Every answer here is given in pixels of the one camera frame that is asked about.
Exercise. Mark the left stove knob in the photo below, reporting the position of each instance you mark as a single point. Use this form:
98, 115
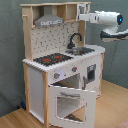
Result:
56, 75

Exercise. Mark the grey range hood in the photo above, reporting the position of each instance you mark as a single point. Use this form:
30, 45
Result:
48, 18

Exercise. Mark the right stove knob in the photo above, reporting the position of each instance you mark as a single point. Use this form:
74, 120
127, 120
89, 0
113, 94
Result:
74, 69

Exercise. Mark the grey toy sink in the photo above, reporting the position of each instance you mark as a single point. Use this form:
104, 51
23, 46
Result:
79, 51

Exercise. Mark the black toy faucet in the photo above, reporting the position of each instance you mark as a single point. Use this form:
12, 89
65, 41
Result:
72, 40

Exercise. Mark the white oven door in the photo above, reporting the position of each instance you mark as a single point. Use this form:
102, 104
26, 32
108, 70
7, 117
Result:
63, 101

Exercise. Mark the black stovetop red burners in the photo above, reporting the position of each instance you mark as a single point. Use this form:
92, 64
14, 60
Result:
52, 59

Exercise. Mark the stove knob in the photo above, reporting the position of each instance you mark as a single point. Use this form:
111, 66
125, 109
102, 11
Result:
56, 75
74, 69

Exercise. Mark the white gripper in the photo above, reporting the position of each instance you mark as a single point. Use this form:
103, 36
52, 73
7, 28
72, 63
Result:
90, 17

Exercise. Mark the white microwave door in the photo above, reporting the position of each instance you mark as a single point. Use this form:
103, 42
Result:
82, 8

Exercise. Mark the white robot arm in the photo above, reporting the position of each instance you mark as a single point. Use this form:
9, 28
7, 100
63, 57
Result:
111, 21

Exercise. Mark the wooden toy kitchen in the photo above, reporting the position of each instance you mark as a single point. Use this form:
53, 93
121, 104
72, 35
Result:
46, 40

